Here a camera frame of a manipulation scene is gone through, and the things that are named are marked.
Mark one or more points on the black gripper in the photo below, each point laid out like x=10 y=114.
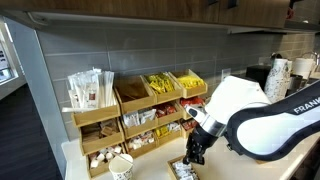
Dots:
x=201 y=140

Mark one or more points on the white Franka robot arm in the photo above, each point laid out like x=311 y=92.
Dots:
x=266 y=123

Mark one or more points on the white sachet pile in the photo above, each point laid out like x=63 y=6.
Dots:
x=183 y=170

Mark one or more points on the small wooden sachet box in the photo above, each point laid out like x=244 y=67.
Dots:
x=170 y=168

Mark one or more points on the red condiment packets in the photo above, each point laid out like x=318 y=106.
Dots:
x=189 y=125
x=165 y=110
x=190 y=101

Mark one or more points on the white red-print packets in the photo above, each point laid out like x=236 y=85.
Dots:
x=174 y=126

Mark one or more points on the yellow sauce packets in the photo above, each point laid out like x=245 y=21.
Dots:
x=162 y=131

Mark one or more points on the white and red packets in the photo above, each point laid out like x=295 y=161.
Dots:
x=141 y=140

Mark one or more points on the white grey packets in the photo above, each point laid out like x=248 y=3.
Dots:
x=138 y=117

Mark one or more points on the single patterned paper cup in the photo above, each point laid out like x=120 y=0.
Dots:
x=120 y=168

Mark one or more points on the wide tiered wooden organizer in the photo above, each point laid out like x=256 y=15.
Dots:
x=140 y=104

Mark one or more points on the bright yellow packets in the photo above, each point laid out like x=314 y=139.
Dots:
x=190 y=81

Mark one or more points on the yellow green packets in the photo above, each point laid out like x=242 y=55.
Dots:
x=160 y=83

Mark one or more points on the white creamer cups heap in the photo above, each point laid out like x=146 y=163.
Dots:
x=105 y=155

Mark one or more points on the brown paper packets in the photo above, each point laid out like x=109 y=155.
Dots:
x=100 y=130

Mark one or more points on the narrow tiered wooden organizer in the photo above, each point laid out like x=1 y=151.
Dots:
x=96 y=116

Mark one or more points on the black coffee machine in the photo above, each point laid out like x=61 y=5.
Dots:
x=257 y=73

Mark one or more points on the metal canister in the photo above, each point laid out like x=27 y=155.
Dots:
x=295 y=85

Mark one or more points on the white wrapped stirrers bundle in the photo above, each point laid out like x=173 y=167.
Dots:
x=88 y=90

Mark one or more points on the metal faucet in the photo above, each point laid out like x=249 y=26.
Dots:
x=311 y=56

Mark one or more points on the white wall outlet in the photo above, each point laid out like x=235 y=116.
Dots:
x=226 y=74

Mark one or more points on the wooden wall cabinet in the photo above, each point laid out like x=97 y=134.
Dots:
x=133 y=8

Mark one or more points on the window with grey frame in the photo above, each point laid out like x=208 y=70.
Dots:
x=5 y=63

